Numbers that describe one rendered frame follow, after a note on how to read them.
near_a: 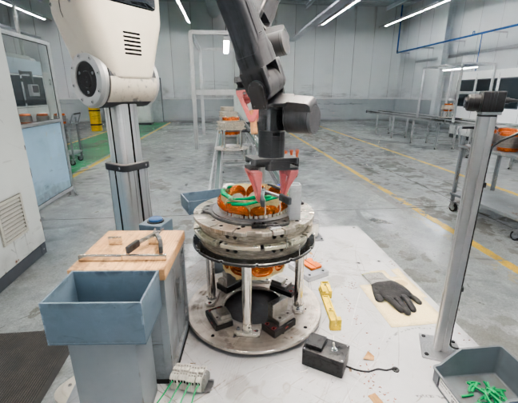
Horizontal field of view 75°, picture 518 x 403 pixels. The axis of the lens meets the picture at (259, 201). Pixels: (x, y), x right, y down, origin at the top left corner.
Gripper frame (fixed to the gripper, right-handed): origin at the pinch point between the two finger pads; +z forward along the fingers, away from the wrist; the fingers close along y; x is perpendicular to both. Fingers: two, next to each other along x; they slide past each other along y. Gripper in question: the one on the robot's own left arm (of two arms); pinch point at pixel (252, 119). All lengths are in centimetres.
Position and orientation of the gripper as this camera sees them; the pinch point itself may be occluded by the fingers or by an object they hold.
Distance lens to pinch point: 86.7
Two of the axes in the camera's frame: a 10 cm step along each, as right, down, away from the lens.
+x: -9.8, 0.5, 1.8
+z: 0.4, 10.0, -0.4
